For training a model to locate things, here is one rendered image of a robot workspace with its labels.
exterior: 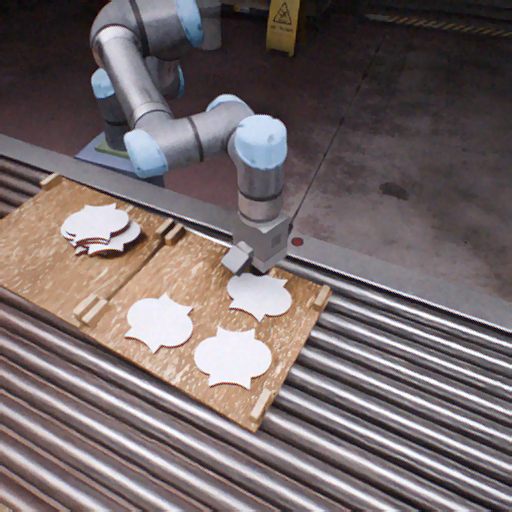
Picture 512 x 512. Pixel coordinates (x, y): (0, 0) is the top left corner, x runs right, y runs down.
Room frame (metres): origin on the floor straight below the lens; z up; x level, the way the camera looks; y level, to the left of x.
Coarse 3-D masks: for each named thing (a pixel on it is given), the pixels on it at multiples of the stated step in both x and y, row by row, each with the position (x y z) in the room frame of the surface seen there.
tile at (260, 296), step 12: (240, 276) 0.59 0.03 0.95; (252, 276) 0.59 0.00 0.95; (264, 276) 0.59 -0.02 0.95; (228, 288) 0.55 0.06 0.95; (240, 288) 0.55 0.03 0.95; (252, 288) 0.55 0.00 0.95; (264, 288) 0.55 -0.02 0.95; (276, 288) 0.55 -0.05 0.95; (240, 300) 0.52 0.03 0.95; (252, 300) 0.52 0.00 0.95; (264, 300) 0.52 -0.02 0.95; (276, 300) 0.52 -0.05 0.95; (288, 300) 0.52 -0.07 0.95; (252, 312) 0.49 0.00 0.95; (264, 312) 0.49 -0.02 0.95; (276, 312) 0.49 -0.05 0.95
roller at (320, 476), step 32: (0, 320) 0.50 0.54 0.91; (32, 320) 0.49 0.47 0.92; (64, 352) 0.42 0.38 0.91; (96, 352) 0.42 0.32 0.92; (128, 384) 0.35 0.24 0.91; (160, 384) 0.35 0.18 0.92; (192, 416) 0.29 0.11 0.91; (224, 416) 0.29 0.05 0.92; (256, 448) 0.23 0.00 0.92; (288, 448) 0.23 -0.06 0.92; (320, 480) 0.18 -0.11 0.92; (352, 480) 0.18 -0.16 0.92
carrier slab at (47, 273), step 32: (64, 192) 0.90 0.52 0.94; (96, 192) 0.90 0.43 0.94; (0, 224) 0.77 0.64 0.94; (32, 224) 0.77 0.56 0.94; (160, 224) 0.77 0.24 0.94; (0, 256) 0.66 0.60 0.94; (32, 256) 0.66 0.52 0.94; (64, 256) 0.66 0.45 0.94; (96, 256) 0.66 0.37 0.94; (128, 256) 0.66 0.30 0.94; (32, 288) 0.56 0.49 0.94; (64, 288) 0.56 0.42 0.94; (96, 288) 0.56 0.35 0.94; (64, 320) 0.48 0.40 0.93
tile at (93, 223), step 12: (84, 204) 0.78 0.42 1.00; (72, 216) 0.73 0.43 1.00; (84, 216) 0.73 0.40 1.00; (96, 216) 0.73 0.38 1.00; (108, 216) 0.73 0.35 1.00; (120, 216) 0.73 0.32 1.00; (72, 228) 0.69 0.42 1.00; (84, 228) 0.69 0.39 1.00; (96, 228) 0.69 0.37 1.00; (108, 228) 0.69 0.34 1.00; (120, 228) 0.69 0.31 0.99; (84, 240) 0.66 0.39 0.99; (96, 240) 0.66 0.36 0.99; (108, 240) 0.66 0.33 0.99
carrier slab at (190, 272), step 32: (160, 256) 0.66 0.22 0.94; (192, 256) 0.66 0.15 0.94; (128, 288) 0.56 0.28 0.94; (160, 288) 0.56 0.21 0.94; (192, 288) 0.56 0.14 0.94; (224, 288) 0.56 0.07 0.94; (288, 288) 0.56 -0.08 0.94; (320, 288) 0.56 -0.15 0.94; (192, 320) 0.48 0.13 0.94; (224, 320) 0.48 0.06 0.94; (288, 320) 0.48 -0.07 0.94; (128, 352) 0.41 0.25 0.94; (160, 352) 0.40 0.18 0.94; (192, 352) 0.40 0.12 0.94; (288, 352) 0.40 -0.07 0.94; (192, 384) 0.34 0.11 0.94; (256, 384) 0.34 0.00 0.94
